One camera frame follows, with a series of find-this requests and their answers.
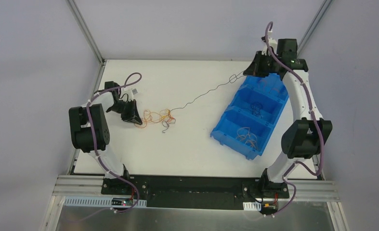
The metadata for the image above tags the blue plastic compartment bin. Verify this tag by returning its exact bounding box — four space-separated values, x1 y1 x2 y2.
210 74 288 160

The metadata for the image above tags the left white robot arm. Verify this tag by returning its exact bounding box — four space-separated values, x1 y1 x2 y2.
68 81 143 195

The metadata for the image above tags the red thin cable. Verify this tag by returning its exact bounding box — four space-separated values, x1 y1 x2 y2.
256 78 282 96

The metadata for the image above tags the yellow thin cable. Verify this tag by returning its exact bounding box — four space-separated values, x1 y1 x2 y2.
235 127 261 149

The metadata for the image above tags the dark purple thin cable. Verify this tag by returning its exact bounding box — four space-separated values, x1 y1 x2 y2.
248 101 266 118

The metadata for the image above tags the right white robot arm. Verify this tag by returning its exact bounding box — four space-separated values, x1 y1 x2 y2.
243 38 333 197

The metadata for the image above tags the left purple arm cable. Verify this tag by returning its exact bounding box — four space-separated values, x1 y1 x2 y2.
86 72 143 214

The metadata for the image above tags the aluminium frame rail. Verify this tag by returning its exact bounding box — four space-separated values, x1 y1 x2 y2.
52 174 340 208

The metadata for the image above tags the orange purple cable bundle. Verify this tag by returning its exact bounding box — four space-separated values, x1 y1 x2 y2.
135 108 177 129

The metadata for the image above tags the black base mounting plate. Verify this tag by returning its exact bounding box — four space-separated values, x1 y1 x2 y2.
101 175 289 210

